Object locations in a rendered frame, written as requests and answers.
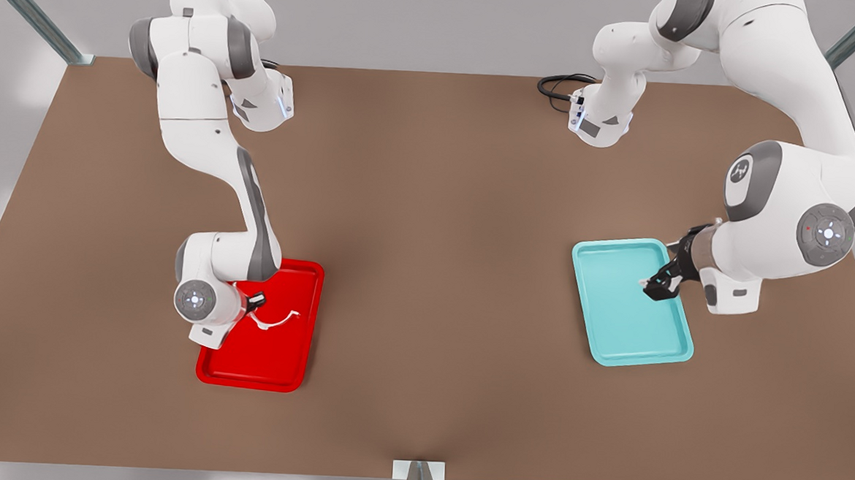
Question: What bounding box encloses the white drainage pipe clamp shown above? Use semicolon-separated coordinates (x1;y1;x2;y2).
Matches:
247;305;303;334

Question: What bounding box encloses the red plastic tray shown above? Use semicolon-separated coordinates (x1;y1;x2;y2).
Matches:
194;254;326;395

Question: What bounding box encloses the cyan plastic tray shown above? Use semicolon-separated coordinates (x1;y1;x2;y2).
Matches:
566;235;700;372

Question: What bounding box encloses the black cable loop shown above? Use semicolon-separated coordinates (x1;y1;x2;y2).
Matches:
536;72;602;118

